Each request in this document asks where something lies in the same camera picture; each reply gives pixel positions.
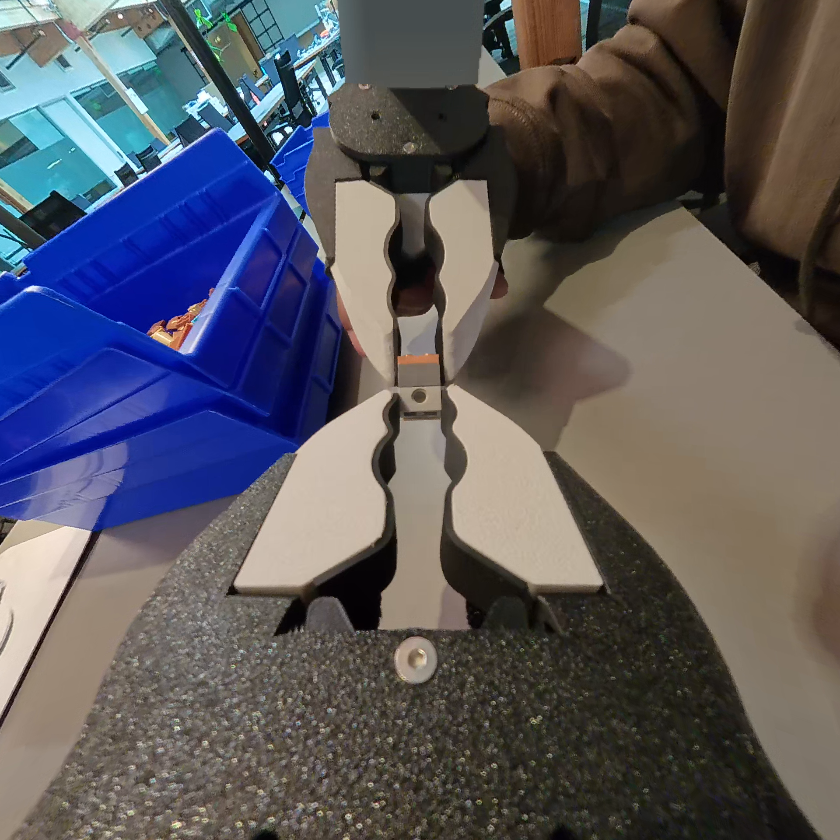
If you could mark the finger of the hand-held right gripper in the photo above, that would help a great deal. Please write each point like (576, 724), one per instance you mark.
(469, 262)
(361, 262)

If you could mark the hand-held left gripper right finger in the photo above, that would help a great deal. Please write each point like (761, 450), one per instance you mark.
(518, 512)

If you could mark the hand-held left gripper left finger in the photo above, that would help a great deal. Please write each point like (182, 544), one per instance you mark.
(315, 518)

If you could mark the small grey brick model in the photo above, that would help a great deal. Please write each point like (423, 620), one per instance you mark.
(418, 397)

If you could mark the blue plastic bin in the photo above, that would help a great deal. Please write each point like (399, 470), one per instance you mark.
(65, 459)
(292, 157)
(164, 505)
(197, 216)

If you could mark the person's right hand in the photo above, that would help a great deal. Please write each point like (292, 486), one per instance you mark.
(413, 298)

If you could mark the wooden pillar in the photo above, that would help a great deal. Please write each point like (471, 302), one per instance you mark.
(548, 33)

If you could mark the pile of loose toy bricks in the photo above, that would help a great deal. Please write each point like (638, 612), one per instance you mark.
(180, 325)

